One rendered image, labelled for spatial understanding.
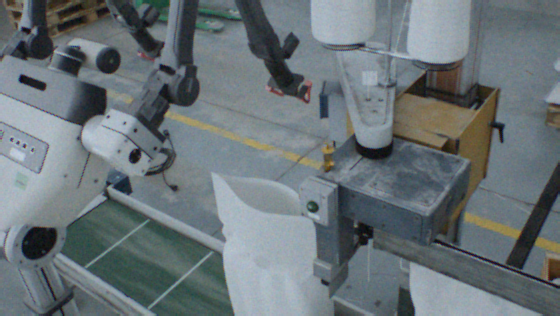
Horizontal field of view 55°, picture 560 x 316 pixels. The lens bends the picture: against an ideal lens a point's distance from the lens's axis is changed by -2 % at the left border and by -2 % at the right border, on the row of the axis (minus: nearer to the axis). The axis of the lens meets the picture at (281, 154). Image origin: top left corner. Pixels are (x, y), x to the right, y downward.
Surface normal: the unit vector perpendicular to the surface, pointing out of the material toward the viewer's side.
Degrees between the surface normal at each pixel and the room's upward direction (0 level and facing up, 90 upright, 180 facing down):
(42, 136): 50
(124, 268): 0
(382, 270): 0
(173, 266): 0
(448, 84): 90
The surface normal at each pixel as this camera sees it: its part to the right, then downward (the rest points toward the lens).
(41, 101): -0.50, -0.17
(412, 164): -0.07, -0.83
